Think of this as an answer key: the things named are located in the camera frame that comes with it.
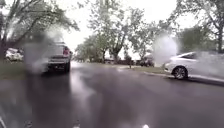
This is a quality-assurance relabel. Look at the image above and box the tall tree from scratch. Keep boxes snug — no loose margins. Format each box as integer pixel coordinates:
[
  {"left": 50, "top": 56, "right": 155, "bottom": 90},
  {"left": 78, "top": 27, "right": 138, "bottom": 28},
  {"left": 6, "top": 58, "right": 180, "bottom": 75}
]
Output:
[{"left": 173, "top": 0, "right": 224, "bottom": 54}]

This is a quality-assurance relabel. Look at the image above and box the wet grey asphalt road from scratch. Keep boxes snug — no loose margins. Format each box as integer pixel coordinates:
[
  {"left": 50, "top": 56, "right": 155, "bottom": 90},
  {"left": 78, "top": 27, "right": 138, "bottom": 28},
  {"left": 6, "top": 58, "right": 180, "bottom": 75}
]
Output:
[{"left": 0, "top": 60, "right": 224, "bottom": 128}]

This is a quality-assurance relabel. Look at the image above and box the large leafy tree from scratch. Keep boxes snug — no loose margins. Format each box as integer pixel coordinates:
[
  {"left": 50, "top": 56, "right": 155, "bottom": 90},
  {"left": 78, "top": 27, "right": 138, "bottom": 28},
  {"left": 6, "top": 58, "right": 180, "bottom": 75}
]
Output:
[{"left": 0, "top": 0, "right": 80, "bottom": 61}]

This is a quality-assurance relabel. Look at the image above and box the grey pickup truck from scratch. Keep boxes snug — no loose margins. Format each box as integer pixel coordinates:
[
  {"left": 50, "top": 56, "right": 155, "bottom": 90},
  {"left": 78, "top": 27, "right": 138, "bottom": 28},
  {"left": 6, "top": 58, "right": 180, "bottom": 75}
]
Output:
[{"left": 42, "top": 41, "right": 73, "bottom": 74}]

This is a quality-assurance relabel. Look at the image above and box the dark vehicle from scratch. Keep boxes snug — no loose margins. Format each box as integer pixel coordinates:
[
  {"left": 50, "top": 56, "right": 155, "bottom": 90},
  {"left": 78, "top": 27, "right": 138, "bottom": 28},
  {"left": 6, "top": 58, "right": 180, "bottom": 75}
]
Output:
[{"left": 139, "top": 57, "right": 155, "bottom": 67}]

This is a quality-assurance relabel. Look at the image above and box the row of trees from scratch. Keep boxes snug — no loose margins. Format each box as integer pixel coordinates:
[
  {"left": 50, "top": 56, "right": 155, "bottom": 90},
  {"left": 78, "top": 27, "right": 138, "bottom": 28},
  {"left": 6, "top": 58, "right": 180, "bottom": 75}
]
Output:
[{"left": 74, "top": 0, "right": 174, "bottom": 64}]

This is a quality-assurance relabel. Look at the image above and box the grass verge with kerb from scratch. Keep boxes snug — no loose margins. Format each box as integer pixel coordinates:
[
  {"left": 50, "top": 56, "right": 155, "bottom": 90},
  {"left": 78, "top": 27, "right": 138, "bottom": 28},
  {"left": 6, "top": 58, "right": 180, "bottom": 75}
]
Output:
[{"left": 116, "top": 63, "right": 174, "bottom": 79}]

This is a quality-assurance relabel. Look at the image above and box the mailbox on post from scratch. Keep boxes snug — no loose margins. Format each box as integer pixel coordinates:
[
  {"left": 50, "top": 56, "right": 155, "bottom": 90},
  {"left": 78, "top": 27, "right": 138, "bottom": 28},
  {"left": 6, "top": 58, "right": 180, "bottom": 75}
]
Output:
[{"left": 127, "top": 57, "right": 133, "bottom": 70}]

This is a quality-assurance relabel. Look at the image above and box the white parked car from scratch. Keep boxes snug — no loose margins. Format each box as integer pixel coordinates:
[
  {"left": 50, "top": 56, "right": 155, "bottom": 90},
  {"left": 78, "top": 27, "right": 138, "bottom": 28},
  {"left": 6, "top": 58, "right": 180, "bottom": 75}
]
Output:
[{"left": 5, "top": 47, "right": 25, "bottom": 62}]

